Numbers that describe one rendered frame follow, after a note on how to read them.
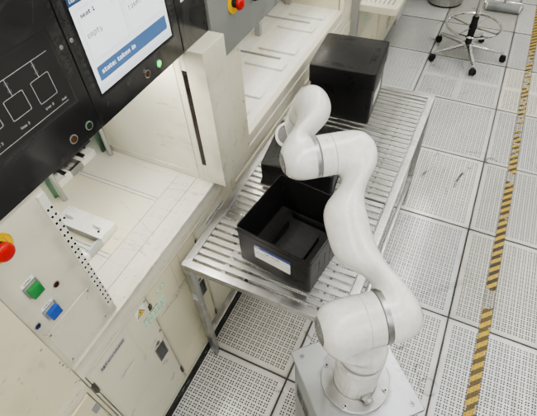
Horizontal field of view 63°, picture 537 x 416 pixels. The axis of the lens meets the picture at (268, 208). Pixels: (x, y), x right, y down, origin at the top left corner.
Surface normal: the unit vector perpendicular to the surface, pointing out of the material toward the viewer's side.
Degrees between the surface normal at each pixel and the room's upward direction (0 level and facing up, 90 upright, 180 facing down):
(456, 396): 0
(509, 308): 0
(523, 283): 0
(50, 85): 90
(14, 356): 90
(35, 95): 90
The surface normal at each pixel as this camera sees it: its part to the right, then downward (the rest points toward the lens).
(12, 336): 0.90, 0.29
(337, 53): -0.05, -0.65
